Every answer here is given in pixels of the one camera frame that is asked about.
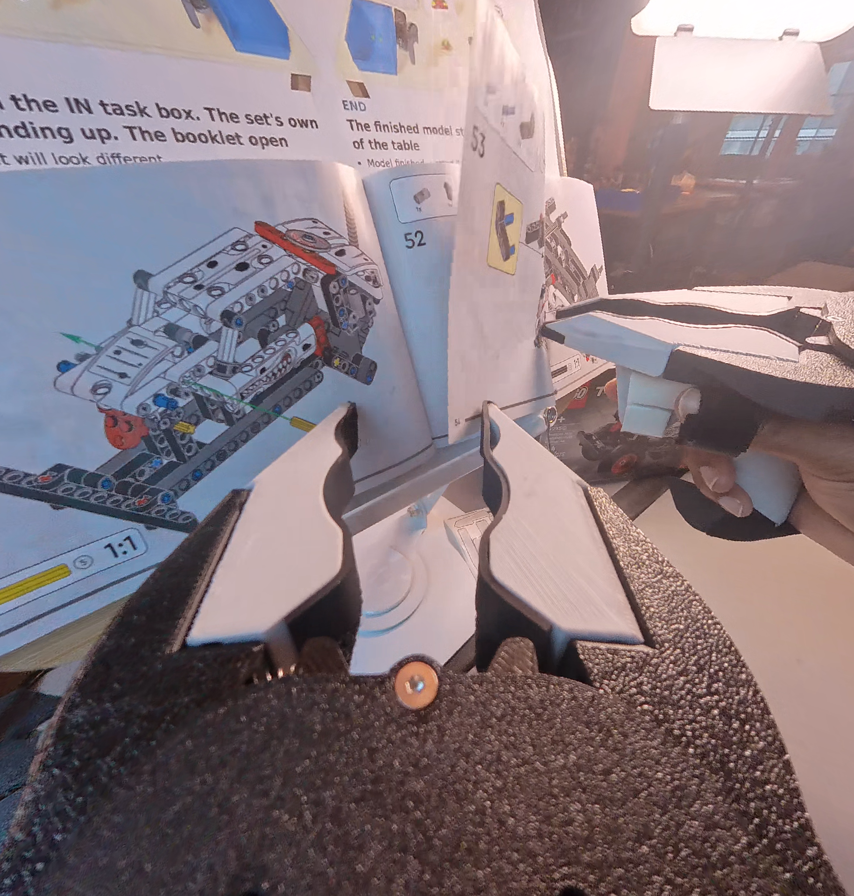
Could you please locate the white instruction booklet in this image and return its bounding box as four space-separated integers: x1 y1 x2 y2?
0 152 610 666

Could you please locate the grey desk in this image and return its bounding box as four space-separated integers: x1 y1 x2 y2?
595 476 854 896

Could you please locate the person's right hand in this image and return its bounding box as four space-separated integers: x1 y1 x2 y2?
679 415 854 575

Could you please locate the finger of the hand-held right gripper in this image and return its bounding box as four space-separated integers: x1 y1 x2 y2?
595 287 828 322
539 311 823 380

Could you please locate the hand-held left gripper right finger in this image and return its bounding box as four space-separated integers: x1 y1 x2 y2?
476 404 649 659

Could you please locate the white light panel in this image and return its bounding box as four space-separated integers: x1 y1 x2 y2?
649 35 830 116

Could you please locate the toy brick vehicle model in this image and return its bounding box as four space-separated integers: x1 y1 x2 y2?
539 367 708 484

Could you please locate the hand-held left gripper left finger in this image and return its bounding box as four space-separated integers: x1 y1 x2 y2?
186 404 360 659

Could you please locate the printed task sheet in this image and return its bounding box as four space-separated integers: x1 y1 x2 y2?
0 0 540 176

